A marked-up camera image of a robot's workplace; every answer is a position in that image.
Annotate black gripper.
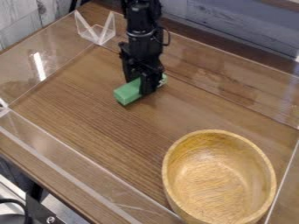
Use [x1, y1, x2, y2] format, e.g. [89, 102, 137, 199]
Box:
[118, 42, 164, 95]

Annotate green rectangular block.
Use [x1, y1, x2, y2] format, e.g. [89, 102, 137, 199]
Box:
[113, 74, 168, 106]

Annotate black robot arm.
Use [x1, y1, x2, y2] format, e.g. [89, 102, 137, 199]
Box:
[118, 0, 164, 95]

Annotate brown wooden bowl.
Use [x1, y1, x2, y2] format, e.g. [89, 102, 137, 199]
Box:
[161, 129, 276, 224]

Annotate clear acrylic tray walls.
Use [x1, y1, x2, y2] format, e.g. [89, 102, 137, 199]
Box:
[0, 16, 299, 224]

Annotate clear acrylic corner bracket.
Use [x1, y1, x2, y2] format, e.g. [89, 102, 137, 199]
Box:
[73, 10, 116, 46]

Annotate black metal table bracket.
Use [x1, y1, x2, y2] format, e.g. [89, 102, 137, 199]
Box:
[25, 195, 65, 224]

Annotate black cable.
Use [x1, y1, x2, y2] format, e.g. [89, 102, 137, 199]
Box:
[0, 198, 30, 224]

